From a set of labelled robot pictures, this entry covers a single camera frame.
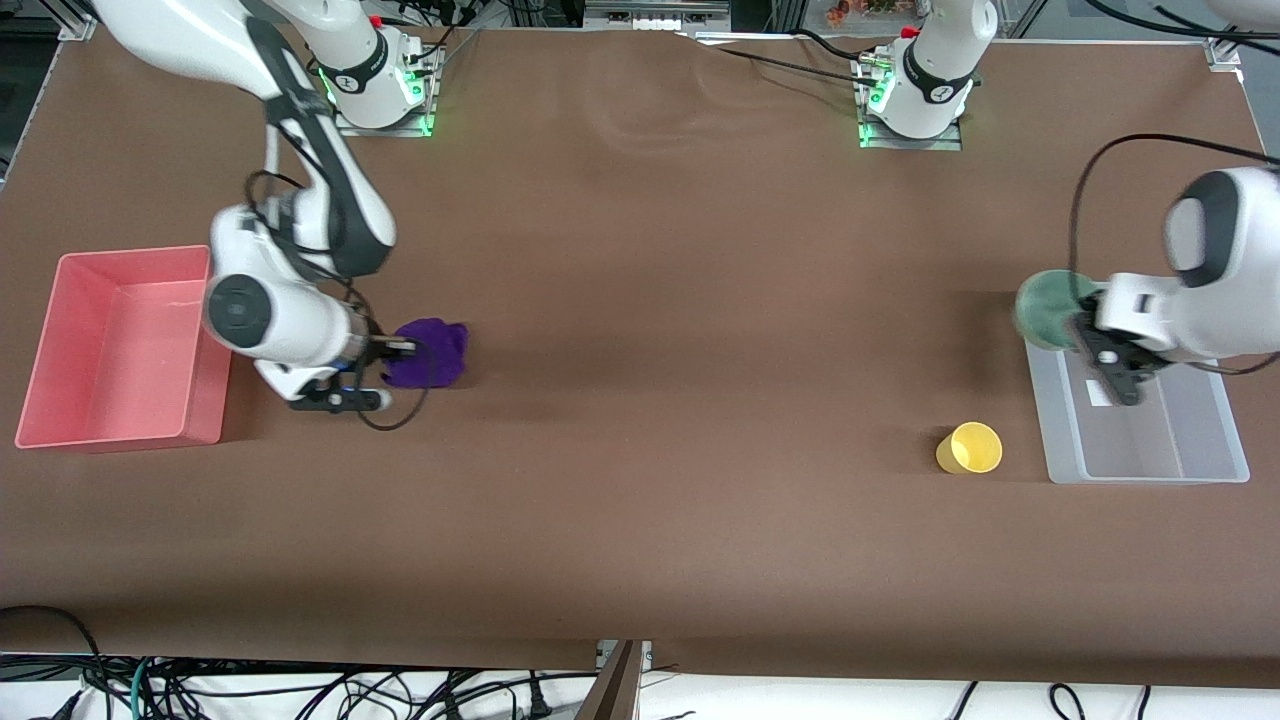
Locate thick black floor cable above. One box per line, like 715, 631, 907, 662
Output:
0, 604, 106, 696

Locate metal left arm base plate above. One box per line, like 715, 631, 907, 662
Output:
853, 55, 966, 152

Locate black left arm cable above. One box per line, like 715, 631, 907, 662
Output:
1068, 133, 1280, 301

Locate yellow plastic cup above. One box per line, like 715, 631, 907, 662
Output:
935, 421, 1004, 476

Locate tangled black floor cables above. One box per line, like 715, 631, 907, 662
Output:
20, 655, 601, 720

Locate purple cloth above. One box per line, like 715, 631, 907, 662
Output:
381, 318, 470, 391

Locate pink plastic bin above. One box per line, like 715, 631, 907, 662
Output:
14, 245, 233, 453

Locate brown table cover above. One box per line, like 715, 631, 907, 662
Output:
0, 20, 1280, 691

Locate silver equipment box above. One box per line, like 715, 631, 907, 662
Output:
584, 0, 733, 31

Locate white metal bracket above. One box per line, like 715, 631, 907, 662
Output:
596, 640, 654, 673

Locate wooden post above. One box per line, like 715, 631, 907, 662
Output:
578, 640, 641, 720

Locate black cable on table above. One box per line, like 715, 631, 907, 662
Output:
795, 28, 873, 63
715, 45, 881, 91

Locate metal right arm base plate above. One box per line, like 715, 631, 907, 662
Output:
335, 45, 441, 138

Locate black base power cable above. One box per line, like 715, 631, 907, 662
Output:
415, 0, 483, 71

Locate pale green bowl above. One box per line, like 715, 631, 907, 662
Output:
1014, 269, 1101, 352

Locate clear plastic bin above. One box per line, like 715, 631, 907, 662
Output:
1027, 340, 1251, 485

